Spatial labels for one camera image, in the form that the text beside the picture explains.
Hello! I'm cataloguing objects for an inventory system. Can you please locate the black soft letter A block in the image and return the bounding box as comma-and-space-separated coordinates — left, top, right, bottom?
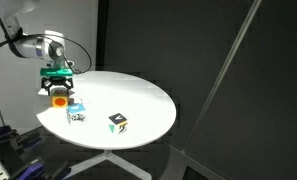
107, 112, 129, 136

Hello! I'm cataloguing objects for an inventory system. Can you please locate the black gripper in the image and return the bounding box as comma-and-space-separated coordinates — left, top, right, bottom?
41, 76, 75, 97

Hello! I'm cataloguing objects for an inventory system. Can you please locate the grey metal partition strip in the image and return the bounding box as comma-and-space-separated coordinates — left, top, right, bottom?
182, 0, 263, 155

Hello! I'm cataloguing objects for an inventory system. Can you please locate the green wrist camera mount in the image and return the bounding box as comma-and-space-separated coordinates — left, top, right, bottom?
39, 58, 76, 79

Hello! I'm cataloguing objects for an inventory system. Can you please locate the blue soft number four block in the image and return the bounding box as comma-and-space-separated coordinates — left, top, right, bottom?
65, 102, 88, 125

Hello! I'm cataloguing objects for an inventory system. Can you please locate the colourful soft house block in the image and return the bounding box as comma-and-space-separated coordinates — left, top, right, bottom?
50, 89, 70, 109

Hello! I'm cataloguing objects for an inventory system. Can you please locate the white table base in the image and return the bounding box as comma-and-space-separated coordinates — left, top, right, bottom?
63, 149, 153, 180

